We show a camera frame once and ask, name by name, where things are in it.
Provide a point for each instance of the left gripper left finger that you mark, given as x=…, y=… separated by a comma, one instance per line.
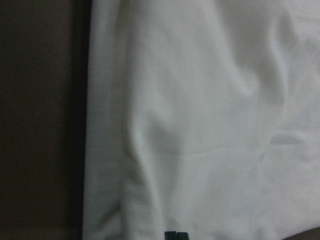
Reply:
x=170, y=235

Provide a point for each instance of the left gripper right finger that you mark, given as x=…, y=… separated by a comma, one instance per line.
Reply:
x=182, y=236

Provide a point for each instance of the cream long-sleeve shirt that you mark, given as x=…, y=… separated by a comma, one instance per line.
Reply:
x=203, y=116

